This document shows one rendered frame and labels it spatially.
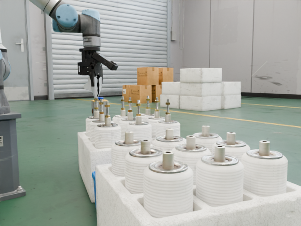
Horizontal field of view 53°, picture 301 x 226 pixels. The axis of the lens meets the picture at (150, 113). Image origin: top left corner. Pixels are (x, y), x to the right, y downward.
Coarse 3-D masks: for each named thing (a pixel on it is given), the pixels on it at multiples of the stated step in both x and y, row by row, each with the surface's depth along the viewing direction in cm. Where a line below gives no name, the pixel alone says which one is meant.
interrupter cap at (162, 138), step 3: (165, 135) 87; (156, 138) 83; (159, 138) 84; (162, 138) 84; (165, 138) 85; (174, 138) 85; (177, 138) 84; (180, 138) 84; (162, 141) 81; (165, 141) 80; (168, 141) 80; (171, 141) 80; (174, 141) 80; (177, 141) 80
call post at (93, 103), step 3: (93, 102) 143; (105, 102) 145; (93, 105) 144; (99, 105) 144; (93, 108) 144; (99, 108) 144; (105, 108) 145; (93, 111) 144; (99, 111) 145; (105, 111) 146; (93, 114) 145; (105, 114) 146
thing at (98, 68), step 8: (80, 48) 127; (88, 48) 124; (96, 48) 125; (88, 56) 127; (80, 64) 126; (88, 64) 125; (96, 64) 126; (80, 72) 127; (88, 72) 126; (96, 72) 126
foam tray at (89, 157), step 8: (80, 136) 128; (80, 144) 127; (88, 144) 110; (80, 152) 128; (88, 152) 103; (96, 152) 100; (104, 152) 101; (80, 160) 130; (88, 160) 104; (96, 160) 101; (104, 160) 102; (80, 168) 131; (88, 168) 105; (88, 176) 106; (88, 184) 107; (88, 192) 108
